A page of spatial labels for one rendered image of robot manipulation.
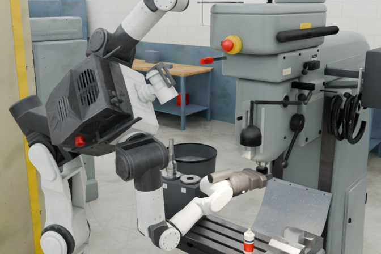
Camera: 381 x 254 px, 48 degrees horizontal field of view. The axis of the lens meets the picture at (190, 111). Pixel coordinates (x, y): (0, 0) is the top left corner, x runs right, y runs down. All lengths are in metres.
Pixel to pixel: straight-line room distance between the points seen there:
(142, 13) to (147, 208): 0.64
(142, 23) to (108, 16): 7.16
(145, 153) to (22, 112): 0.53
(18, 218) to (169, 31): 5.06
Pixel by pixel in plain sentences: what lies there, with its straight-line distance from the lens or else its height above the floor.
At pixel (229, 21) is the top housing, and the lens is 1.43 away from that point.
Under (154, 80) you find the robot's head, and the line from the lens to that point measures 1.41.
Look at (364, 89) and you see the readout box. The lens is 1.70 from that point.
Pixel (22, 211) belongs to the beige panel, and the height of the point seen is 0.55.
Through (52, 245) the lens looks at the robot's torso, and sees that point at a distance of 1.73.
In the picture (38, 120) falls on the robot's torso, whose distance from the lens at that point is 1.60.
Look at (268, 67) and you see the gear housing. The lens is 1.47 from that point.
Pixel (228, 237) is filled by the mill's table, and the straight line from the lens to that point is 1.96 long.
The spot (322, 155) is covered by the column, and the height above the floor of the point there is 1.23.
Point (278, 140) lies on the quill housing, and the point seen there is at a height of 1.41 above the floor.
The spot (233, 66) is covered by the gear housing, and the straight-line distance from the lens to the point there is 1.55.
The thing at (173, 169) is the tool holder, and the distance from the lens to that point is 2.02.
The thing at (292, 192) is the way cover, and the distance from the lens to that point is 2.11.
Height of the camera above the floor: 1.89
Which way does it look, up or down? 14 degrees down
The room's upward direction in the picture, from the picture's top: straight up
